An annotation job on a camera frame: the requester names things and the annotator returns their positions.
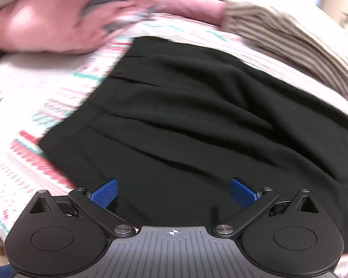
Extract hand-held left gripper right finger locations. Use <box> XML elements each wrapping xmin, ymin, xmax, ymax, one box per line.
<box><xmin>213</xmin><ymin>177</ymin><xmax>319</xmax><ymax>235</ymax></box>

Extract striped white brown garment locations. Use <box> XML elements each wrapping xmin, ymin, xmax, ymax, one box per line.
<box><xmin>222</xmin><ymin>0</ymin><xmax>348</xmax><ymax>97</ymax></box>

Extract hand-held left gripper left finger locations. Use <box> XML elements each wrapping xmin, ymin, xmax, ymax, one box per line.
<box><xmin>28</xmin><ymin>179</ymin><xmax>136</xmax><ymax>236</ymax></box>

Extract patterned bed blanket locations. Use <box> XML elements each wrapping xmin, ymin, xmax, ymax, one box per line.
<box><xmin>0</xmin><ymin>13</ymin><xmax>348</xmax><ymax>278</ymax></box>

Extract black pants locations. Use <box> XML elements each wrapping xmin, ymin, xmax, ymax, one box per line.
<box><xmin>36</xmin><ymin>35</ymin><xmax>348</xmax><ymax>255</ymax></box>

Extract pink garment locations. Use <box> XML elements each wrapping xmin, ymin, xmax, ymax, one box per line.
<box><xmin>0</xmin><ymin>0</ymin><xmax>229</xmax><ymax>55</ymax></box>

